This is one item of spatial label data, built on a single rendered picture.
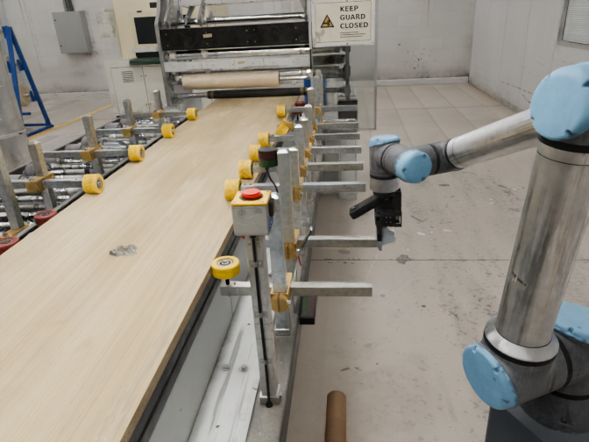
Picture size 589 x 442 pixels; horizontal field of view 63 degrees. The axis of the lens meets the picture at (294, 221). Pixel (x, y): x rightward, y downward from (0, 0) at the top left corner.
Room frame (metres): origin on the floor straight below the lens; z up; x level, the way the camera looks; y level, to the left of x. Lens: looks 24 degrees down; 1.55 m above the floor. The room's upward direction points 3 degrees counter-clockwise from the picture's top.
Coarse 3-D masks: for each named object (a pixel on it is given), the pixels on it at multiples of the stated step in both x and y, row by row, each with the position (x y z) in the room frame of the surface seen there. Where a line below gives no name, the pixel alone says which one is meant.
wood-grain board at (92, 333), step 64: (192, 128) 3.00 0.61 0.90; (256, 128) 2.89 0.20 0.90; (128, 192) 1.86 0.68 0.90; (192, 192) 1.81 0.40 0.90; (0, 256) 1.33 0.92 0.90; (64, 256) 1.30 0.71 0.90; (128, 256) 1.28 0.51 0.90; (192, 256) 1.26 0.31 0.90; (0, 320) 0.98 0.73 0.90; (64, 320) 0.96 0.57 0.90; (128, 320) 0.95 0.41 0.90; (0, 384) 0.75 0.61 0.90; (64, 384) 0.74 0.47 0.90; (128, 384) 0.73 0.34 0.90
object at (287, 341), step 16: (320, 160) 2.80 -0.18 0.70; (320, 176) 2.55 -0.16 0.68; (304, 224) 1.86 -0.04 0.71; (304, 256) 1.59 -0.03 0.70; (304, 272) 1.47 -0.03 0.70; (288, 336) 1.11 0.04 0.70; (288, 352) 1.04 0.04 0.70; (288, 368) 0.98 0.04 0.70; (288, 384) 0.93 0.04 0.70; (256, 400) 0.88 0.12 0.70; (288, 400) 0.90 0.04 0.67; (256, 416) 0.83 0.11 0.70; (272, 416) 0.82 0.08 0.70; (288, 416) 0.88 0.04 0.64; (256, 432) 0.78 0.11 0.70; (272, 432) 0.78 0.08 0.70
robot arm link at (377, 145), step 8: (376, 136) 1.41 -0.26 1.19; (384, 136) 1.40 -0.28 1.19; (392, 136) 1.38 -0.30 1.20; (376, 144) 1.35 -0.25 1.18; (384, 144) 1.35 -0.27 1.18; (376, 152) 1.35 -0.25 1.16; (376, 160) 1.35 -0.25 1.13; (376, 168) 1.36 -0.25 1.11; (376, 176) 1.36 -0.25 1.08; (384, 176) 1.35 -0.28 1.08; (392, 176) 1.35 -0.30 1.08
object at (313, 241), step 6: (300, 240) 1.41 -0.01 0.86; (312, 240) 1.40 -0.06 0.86; (318, 240) 1.40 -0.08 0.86; (324, 240) 1.40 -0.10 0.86; (330, 240) 1.40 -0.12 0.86; (336, 240) 1.39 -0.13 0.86; (342, 240) 1.39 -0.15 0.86; (348, 240) 1.39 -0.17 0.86; (354, 240) 1.39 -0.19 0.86; (360, 240) 1.38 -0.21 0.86; (366, 240) 1.38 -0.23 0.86; (372, 240) 1.38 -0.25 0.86; (306, 246) 1.41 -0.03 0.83; (312, 246) 1.40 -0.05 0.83; (318, 246) 1.40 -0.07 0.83; (324, 246) 1.40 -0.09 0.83; (330, 246) 1.40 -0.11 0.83; (336, 246) 1.39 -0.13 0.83; (342, 246) 1.39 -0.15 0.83; (348, 246) 1.39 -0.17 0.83; (354, 246) 1.39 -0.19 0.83; (360, 246) 1.38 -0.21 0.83; (366, 246) 1.38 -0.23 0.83; (372, 246) 1.38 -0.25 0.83
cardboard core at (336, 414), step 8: (336, 392) 1.53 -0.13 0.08; (328, 400) 1.51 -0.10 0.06; (336, 400) 1.49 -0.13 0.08; (344, 400) 1.50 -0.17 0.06; (328, 408) 1.46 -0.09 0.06; (336, 408) 1.44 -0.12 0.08; (344, 408) 1.46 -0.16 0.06; (328, 416) 1.42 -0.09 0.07; (336, 416) 1.40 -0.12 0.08; (344, 416) 1.42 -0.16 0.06; (328, 424) 1.37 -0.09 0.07; (336, 424) 1.36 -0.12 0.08; (344, 424) 1.38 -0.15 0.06; (328, 432) 1.33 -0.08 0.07; (336, 432) 1.32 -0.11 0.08; (344, 432) 1.34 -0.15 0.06; (328, 440) 1.30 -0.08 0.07; (336, 440) 1.29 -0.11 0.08; (344, 440) 1.30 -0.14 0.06
